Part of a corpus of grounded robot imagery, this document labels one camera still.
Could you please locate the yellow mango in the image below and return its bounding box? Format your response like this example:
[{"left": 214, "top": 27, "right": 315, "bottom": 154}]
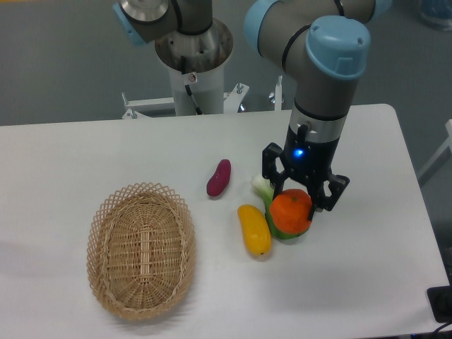
[{"left": 237, "top": 204, "right": 272, "bottom": 256}]

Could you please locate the woven wicker basket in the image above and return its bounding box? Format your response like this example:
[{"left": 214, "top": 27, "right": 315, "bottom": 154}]
[{"left": 87, "top": 182, "right": 196, "bottom": 321}]

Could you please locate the green bok choy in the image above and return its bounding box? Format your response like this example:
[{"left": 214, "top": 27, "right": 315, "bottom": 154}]
[{"left": 251, "top": 173, "right": 307, "bottom": 241}]

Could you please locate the black cable on pedestal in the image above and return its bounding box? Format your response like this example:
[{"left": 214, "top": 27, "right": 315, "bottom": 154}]
[{"left": 180, "top": 56, "right": 203, "bottom": 116}]

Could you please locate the orange tangerine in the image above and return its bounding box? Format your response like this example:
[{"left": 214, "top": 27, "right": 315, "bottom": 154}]
[{"left": 270, "top": 189, "right": 311, "bottom": 235}]

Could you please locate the blue object in corner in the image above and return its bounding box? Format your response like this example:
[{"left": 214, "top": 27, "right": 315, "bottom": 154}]
[{"left": 417, "top": 0, "right": 451, "bottom": 32}]

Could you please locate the white furniture leg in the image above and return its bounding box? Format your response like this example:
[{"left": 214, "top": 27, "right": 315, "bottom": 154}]
[{"left": 417, "top": 119, "right": 451, "bottom": 187}]

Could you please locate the purple sweet potato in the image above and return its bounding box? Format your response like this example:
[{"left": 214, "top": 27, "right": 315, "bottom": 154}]
[{"left": 206, "top": 159, "right": 232, "bottom": 197}]

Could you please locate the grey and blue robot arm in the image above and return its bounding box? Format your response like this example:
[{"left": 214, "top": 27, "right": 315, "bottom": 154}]
[{"left": 113, "top": 1, "right": 391, "bottom": 215}]

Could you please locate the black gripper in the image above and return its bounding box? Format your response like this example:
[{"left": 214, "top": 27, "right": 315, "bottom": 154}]
[{"left": 262, "top": 127, "right": 350, "bottom": 221}]

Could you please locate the black device at edge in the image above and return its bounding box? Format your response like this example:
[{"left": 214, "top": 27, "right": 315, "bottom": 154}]
[{"left": 427, "top": 285, "right": 451, "bottom": 323}]

